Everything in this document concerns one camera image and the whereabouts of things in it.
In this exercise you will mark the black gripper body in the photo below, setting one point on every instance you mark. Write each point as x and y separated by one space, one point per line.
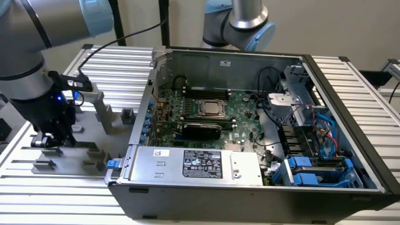
46 112

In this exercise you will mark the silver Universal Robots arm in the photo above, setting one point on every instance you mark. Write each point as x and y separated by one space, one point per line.
21 44

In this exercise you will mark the black RAM slot bank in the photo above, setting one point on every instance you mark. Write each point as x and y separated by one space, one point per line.
206 119
205 93

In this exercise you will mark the grey parts rack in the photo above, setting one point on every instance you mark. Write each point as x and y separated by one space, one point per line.
93 143

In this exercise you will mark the black block beside table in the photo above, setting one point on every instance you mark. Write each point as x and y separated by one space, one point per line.
4 130

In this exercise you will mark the blue case latch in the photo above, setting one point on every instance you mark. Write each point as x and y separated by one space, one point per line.
112 164

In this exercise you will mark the silver power supply unit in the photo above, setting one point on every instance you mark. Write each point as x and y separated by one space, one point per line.
174 164

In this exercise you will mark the black graphics card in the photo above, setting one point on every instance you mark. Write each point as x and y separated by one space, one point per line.
201 131

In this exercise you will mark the black stand pole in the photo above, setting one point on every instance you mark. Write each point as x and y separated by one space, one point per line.
164 23
120 23

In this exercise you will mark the green motherboard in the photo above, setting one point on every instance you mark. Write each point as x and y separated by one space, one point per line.
240 131

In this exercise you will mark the white case sticker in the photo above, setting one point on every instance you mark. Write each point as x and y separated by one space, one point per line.
225 63

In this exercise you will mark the black open PC case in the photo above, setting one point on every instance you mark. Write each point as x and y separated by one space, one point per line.
249 199

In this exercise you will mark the silver metal drive cage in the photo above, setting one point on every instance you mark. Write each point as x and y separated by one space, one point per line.
296 100

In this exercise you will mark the blue disk bay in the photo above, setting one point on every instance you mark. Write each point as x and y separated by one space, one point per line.
312 171

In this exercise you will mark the black box in background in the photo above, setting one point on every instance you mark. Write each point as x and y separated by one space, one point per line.
373 78

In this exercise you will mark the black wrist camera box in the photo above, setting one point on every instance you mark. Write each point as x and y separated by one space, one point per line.
73 84

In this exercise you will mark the CPU socket with metal frame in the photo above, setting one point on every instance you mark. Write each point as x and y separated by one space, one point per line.
210 107

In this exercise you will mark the silver aluminium rail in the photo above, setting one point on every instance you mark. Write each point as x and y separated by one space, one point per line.
392 68

